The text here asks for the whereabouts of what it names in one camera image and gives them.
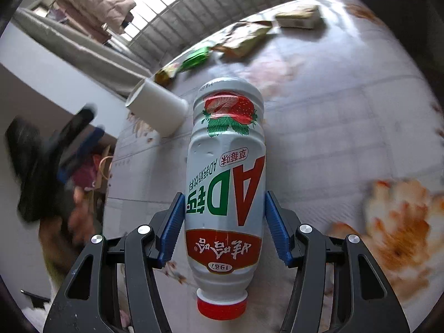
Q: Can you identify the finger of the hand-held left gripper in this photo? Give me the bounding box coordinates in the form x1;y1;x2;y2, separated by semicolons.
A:
57;128;105;185
49;103;98;153

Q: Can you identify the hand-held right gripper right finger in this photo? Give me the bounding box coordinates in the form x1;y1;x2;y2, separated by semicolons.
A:
265;191;412;333

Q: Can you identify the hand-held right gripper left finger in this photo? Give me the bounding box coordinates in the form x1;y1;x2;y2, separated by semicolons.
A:
43;192;186;333

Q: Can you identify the white strawberry drink bottle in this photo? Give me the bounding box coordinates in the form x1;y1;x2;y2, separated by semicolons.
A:
183;76;268;321

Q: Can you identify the white paper cup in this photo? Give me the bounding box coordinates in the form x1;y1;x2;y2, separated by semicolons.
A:
124;77;190;138

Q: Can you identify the person's left forearm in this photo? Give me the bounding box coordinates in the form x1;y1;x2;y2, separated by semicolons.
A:
37;222;89;307

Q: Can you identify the person's left hand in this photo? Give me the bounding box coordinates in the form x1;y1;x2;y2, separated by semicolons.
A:
67;187;99;247

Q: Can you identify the pink plastic bag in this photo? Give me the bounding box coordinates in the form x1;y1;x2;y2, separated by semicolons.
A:
74;155;97;188

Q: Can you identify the grey curtain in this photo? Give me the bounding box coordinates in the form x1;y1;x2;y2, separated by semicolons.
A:
13;6;154;98

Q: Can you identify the brown crumpled snack wrapper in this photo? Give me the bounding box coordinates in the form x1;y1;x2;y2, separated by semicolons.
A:
153;62;181;86

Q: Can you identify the pink padded jacket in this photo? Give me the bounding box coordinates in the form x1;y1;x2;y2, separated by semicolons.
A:
56;0;138;43

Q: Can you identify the small green packet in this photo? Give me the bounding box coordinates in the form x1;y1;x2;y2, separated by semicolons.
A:
180;46;213;73

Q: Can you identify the metal window railing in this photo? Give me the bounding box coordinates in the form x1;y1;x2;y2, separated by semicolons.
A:
128;0;310;67

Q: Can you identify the yellow green snack packet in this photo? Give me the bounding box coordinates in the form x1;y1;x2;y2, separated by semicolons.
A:
211;22;273;58

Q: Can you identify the cream snack box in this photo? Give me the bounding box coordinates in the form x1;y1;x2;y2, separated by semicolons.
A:
275;4;322;29

